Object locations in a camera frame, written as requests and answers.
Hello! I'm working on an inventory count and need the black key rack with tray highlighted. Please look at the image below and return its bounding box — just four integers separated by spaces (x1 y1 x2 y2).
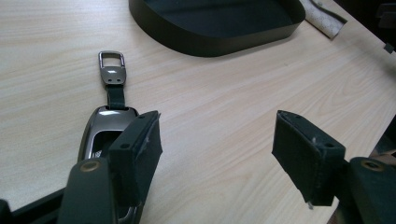
128 0 306 58

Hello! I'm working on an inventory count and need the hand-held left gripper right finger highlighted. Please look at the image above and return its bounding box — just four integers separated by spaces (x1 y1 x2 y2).
271 109 347 208

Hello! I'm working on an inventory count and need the car key with strap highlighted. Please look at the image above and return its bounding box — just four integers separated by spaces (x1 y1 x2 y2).
77 50 145 224

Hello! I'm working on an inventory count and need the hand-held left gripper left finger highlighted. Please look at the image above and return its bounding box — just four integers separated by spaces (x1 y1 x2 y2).
108 110 163 207

